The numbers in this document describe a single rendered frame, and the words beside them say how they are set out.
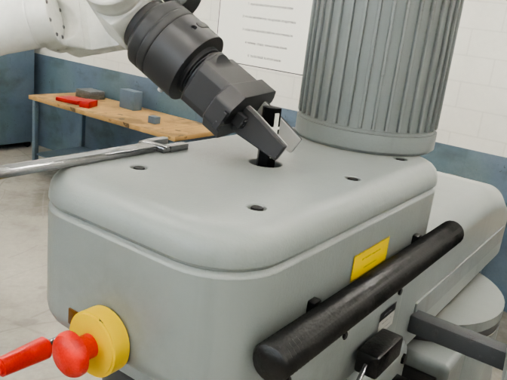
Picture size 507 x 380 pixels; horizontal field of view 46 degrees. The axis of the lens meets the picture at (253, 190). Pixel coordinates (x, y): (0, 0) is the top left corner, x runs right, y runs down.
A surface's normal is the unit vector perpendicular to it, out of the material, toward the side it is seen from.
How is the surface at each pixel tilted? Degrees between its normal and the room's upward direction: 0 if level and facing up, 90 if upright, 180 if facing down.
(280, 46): 90
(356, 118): 90
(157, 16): 57
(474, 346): 90
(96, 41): 63
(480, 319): 0
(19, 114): 90
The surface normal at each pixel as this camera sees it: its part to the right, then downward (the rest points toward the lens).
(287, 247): 0.81, 0.11
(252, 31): -0.58, 0.17
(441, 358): 0.11, -0.95
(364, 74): -0.37, 0.23
